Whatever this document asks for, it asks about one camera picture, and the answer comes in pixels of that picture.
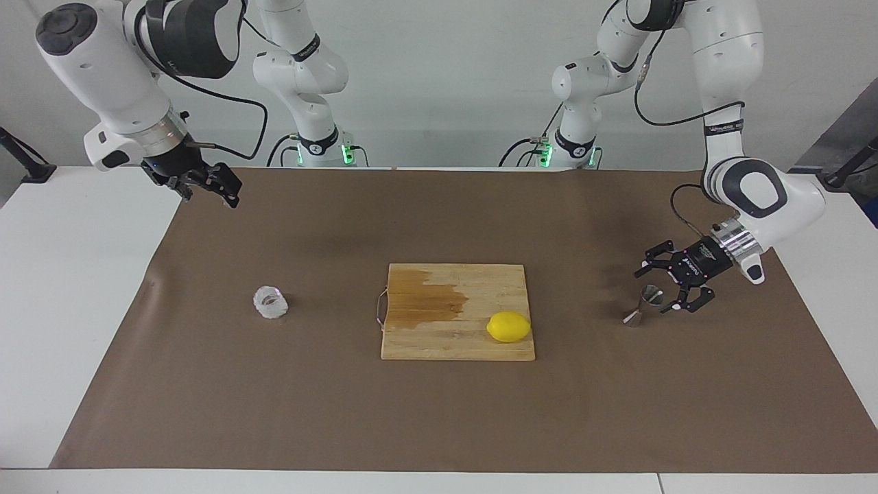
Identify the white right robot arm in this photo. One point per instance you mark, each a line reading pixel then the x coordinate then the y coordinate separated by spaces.
pixel 103 62

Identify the brown paper table mat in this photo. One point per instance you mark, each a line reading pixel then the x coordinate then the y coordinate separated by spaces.
pixel 274 398

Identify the clear faceted glass cup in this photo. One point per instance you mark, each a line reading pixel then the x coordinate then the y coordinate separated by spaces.
pixel 271 303

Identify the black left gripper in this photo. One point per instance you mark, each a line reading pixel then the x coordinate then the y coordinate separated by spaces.
pixel 699 262

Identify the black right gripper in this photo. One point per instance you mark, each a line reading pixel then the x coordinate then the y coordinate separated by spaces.
pixel 175 165

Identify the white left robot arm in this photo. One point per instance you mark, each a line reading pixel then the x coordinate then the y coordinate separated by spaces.
pixel 727 68

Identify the yellow lemon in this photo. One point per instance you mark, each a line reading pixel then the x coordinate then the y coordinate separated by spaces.
pixel 509 327

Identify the black clamp stand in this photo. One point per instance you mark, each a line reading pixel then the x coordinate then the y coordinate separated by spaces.
pixel 840 178
pixel 38 171

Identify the steel double jigger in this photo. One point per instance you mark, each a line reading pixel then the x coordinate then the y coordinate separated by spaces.
pixel 648 296

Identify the wooden cutting board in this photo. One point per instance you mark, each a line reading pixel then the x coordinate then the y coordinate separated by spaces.
pixel 453 343

